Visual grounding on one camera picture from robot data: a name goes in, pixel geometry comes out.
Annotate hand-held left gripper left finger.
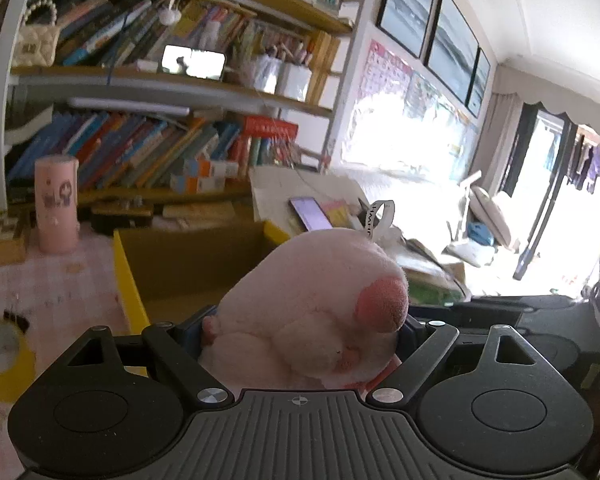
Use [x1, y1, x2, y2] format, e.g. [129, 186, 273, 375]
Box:
[62, 305, 236, 409]

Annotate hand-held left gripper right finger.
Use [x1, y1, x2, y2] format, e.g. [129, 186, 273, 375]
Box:
[364, 320, 540, 407]

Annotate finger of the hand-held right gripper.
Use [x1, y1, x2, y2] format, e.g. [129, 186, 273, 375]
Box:
[409, 302, 523, 336]

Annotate yellow cardboard box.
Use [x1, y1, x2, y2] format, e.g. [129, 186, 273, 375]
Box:
[112, 220, 301, 336]

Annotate pink plush toy with tag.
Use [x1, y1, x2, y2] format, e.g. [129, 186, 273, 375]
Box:
[197, 200, 411, 391]

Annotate pink checkered desktop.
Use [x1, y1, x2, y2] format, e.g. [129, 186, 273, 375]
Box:
[0, 230, 148, 480]

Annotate green book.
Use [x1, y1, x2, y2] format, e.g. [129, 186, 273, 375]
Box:
[405, 260, 463, 306]

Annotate white cushion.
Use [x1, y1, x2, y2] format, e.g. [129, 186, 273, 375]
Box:
[467, 185, 516, 251]

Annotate black rectangular case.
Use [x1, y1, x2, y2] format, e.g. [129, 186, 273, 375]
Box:
[90, 202, 154, 233]

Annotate orange and blue small box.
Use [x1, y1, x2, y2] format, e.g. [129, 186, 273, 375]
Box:
[170, 175, 226, 194]
[182, 157, 241, 179]

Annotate pink and yellow notepad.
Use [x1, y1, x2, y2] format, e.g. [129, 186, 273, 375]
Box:
[320, 200, 362, 229]

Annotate stack of white papers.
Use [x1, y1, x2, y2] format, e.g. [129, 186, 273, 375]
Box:
[250, 165, 376, 236]

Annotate black smartphone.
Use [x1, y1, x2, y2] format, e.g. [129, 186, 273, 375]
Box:
[289, 196, 333, 233]

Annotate pink printed tumbler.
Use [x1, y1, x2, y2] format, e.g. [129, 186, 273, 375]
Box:
[34, 156, 80, 254]

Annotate hanging clothes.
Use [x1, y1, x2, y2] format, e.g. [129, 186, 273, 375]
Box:
[565, 137, 600, 196]

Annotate beige curtain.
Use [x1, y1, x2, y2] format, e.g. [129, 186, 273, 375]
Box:
[477, 67, 531, 196]

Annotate red long box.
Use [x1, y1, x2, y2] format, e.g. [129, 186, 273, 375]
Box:
[242, 116, 299, 140]

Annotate checkered wooden box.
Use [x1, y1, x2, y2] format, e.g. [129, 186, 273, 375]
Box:
[0, 210, 31, 268]

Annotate white pen holder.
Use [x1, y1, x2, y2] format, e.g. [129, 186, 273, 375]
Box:
[277, 62, 313, 101]

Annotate white-framed smartphone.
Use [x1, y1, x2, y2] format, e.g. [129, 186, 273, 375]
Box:
[161, 45, 227, 81]

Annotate wooden bookshelf with white frame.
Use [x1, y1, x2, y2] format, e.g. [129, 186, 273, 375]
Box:
[0, 0, 376, 211]

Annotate pink wall poster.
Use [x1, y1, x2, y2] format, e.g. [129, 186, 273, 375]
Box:
[350, 40, 413, 161]

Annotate cream quilted pearl-handle handbag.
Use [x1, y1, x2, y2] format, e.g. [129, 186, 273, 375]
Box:
[12, 0, 61, 68]

